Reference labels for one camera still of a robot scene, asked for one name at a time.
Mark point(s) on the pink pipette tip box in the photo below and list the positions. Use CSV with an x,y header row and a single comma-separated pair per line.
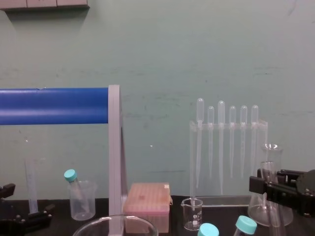
x,y
147,199

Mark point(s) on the clear glass test tube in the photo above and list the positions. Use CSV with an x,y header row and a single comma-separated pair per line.
x,y
272,211

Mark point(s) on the clear glass conical flask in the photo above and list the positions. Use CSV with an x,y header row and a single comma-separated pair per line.
x,y
261,211

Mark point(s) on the clear acrylic pipette rack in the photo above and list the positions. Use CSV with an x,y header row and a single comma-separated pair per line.
x,y
221,200

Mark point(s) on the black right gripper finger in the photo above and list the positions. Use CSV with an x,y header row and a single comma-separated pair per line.
x,y
258,185
286,174

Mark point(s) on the clear plastic beaker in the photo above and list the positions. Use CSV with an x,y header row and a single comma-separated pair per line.
x,y
83,209

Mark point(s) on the pale wall shelf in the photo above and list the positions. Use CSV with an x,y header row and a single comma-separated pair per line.
x,y
44,3

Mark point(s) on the teal capped centrifuge tube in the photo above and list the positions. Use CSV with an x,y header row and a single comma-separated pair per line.
x,y
246,225
208,230
70,175

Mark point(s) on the clear plastic transfer pipette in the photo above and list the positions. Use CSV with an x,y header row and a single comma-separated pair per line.
x,y
254,114

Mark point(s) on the blue cylinder roll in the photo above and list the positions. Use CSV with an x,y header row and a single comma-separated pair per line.
x,y
54,105

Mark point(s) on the small clear glass beaker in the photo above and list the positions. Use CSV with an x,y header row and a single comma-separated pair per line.
x,y
192,216

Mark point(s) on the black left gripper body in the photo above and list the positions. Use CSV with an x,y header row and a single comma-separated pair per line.
x,y
22,225

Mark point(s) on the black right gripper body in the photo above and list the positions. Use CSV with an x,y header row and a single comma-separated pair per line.
x,y
290,196

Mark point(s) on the clear plastic graduated cylinder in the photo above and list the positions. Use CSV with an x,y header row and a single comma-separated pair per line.
x,y
31,186

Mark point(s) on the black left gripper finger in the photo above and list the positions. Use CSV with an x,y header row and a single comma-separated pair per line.
x,y
43,211
7,191

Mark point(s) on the grey upright stand plate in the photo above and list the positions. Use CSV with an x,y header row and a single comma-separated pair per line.
x,y
114,147

